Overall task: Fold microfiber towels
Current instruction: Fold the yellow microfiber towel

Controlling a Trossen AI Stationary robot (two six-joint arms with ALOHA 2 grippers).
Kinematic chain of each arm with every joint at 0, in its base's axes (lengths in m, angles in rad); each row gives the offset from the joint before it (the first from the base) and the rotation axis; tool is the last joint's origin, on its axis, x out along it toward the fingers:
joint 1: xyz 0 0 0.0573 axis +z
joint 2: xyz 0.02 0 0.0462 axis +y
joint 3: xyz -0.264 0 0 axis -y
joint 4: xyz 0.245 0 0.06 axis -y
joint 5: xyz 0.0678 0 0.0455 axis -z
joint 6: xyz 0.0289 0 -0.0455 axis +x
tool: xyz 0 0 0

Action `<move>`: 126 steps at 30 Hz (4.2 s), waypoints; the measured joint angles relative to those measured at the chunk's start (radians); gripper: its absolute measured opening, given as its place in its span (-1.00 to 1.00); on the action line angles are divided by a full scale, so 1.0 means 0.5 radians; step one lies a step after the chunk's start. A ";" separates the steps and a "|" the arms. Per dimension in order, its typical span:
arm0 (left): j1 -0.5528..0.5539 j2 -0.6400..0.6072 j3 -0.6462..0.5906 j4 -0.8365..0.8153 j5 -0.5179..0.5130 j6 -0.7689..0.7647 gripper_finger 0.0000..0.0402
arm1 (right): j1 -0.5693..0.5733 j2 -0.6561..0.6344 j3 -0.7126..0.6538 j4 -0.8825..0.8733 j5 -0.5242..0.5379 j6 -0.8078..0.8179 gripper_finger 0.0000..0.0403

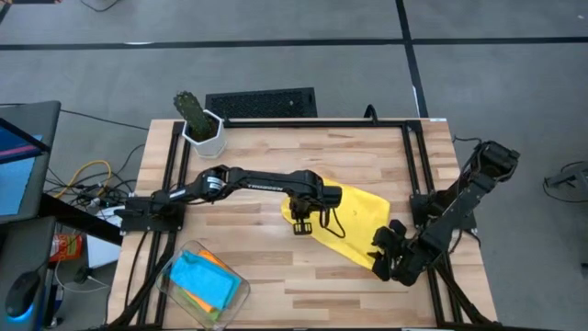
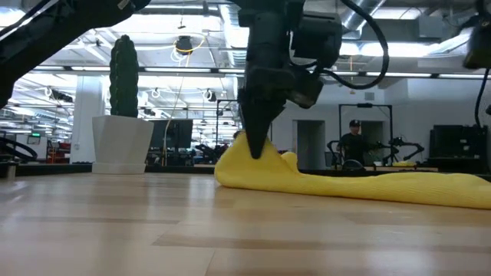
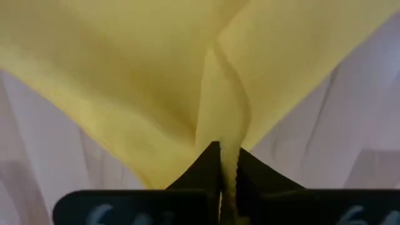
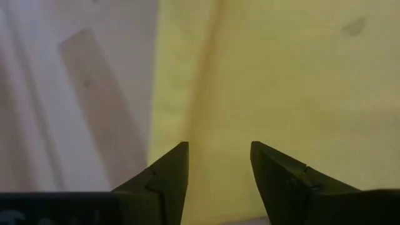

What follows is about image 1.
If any black computer mouse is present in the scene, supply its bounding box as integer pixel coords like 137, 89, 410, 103
4, 270, 41, 321

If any yellow cable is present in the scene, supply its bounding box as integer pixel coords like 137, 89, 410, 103
53, 159, 112, 200

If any white box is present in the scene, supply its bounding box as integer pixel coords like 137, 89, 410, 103
85, 234, 123, 268

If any orange microfiber towel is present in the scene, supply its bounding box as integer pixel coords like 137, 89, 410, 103
181, 249, 231, 315

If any yellow microfiber towel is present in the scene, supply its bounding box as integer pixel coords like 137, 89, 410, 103
280, 177, 392, 271

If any dark monitor with blue screen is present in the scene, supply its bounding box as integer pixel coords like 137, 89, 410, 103
0, 100, 62, 225

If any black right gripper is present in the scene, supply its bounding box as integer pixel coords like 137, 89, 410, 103
366, 219, 413, 282

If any black floor cable bundle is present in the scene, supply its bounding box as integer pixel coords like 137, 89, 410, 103
543, 160, 588, 204

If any black thin floor cable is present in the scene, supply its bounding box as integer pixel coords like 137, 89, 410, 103
59, 108, 151, 132

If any white hexagonal plant pot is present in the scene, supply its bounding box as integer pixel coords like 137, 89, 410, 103
181, 108, 227, 160

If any black cable tangle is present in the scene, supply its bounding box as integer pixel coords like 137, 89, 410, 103
45, 144, 146, 211

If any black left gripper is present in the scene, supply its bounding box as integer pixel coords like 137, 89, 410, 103
288, 182, 344, 236

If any black aluminium table frame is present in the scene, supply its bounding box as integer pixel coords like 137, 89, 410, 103
103, 118, 502, 331

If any clear plastic bin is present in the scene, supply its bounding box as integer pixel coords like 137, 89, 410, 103
155, 239, 252, 331

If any green cactus plant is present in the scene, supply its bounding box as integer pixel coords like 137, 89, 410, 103
173, 90, 217, 139

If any blue microfiber towel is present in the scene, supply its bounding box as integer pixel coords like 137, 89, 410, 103
168, 250, 243, 311

